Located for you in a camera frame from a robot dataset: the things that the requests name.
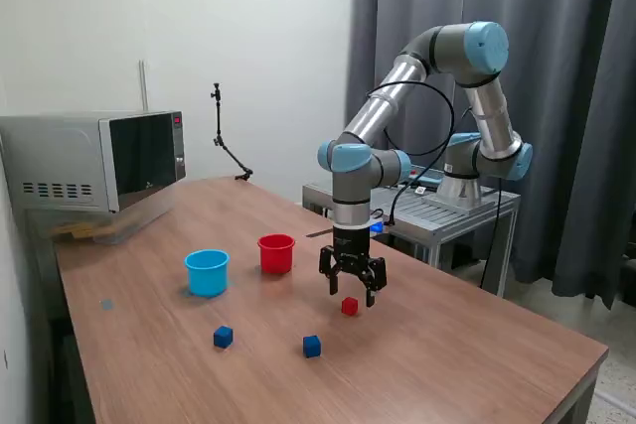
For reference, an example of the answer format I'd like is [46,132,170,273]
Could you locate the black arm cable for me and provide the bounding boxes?
[365,79,456,226]

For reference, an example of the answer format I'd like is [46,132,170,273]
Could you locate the white wall pipe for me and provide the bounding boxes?
[138,60,149,112]

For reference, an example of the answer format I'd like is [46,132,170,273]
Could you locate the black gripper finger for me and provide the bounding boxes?
[318,244,344,297]
[358,254,389,309]

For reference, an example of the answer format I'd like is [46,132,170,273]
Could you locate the grey table leg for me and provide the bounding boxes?
[556,368,600,424]

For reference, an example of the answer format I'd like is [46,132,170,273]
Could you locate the clear plastic container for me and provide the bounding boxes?
[49,190,175,246]

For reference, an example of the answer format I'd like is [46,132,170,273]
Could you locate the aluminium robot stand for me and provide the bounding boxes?
[301,180,522,296]

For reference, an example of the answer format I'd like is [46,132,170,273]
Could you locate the blue plastic cup bin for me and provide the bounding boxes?
[183,248,232,299]

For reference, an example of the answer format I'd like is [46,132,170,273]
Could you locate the dark grey curtain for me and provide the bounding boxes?
[345,0,636,311]

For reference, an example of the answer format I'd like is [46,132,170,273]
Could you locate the wooden blocks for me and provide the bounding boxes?
[52,221,118,241]

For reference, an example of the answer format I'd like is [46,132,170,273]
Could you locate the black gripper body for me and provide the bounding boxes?
[332,223,373,272]

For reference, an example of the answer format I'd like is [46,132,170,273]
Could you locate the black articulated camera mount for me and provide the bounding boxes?
[208,80,254,183]

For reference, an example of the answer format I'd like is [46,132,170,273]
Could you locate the black power cable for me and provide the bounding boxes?
[477,188,503,291]

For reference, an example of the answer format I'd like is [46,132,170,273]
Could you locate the silver microwave oven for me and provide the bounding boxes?
[0,109,188,215]

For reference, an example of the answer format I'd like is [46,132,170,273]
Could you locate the teach pendant tablet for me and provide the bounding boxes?
[410,165,444,186]

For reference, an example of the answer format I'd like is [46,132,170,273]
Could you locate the red plastic cup bin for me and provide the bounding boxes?
[256,233,296,275]

